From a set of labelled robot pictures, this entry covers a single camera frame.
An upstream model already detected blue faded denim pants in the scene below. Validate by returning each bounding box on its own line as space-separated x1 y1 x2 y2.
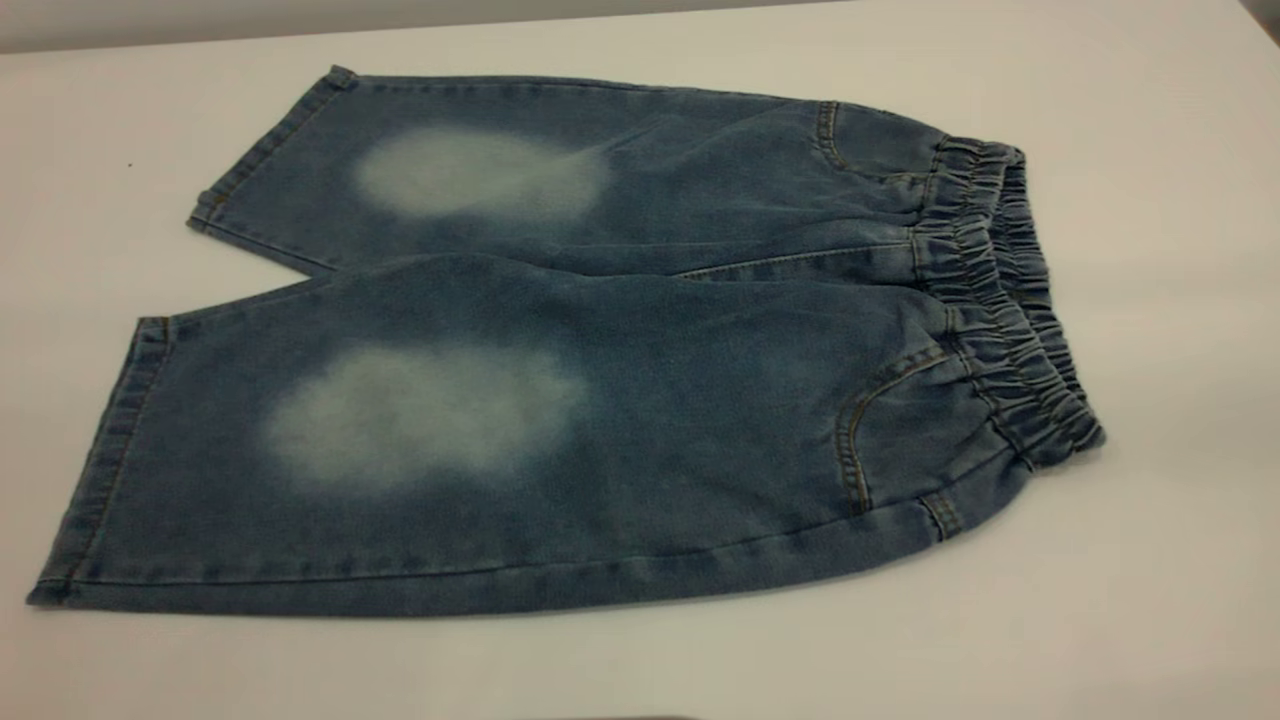
27 65 1106 618

